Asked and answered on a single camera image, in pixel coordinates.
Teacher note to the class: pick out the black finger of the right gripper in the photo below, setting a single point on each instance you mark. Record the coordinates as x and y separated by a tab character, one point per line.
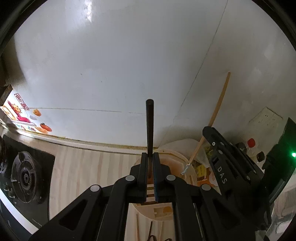
230	168

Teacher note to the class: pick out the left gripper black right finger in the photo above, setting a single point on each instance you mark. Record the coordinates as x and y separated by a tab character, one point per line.
199	214

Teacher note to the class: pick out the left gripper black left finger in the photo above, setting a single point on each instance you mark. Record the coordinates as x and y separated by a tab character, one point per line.
99	213

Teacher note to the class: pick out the light wooden chopstick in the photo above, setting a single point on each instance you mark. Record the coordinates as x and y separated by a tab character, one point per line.
137	227

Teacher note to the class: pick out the dark brown chopstick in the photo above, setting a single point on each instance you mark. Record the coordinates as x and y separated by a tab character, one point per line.
150	231

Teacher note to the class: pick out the black chopstick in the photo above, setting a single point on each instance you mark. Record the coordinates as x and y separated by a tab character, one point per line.
150	137

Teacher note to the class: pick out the black cap sauce bottle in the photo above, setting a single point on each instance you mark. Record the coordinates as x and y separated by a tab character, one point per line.
260	156

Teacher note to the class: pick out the yellow seasoning box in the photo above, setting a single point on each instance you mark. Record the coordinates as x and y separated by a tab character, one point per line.
201	172

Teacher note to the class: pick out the red cap sauce bottle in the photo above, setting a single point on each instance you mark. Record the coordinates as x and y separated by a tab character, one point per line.
251	143

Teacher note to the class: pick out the green snack packet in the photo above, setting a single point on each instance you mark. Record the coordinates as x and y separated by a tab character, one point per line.
201	157

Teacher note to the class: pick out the wooden chopstick on cat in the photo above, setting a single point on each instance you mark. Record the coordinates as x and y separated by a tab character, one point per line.
161	231

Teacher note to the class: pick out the cream cylindrical utensil holder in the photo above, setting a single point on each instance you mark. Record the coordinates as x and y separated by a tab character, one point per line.
169	212

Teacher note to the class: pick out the black gas stove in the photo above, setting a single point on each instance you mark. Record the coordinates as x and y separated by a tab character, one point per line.
25	179

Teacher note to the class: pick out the white wall socket panel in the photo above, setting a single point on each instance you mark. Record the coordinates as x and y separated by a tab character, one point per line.
266	119

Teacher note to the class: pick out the colourful wall stickers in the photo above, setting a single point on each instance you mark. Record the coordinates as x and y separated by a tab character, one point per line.
23	117

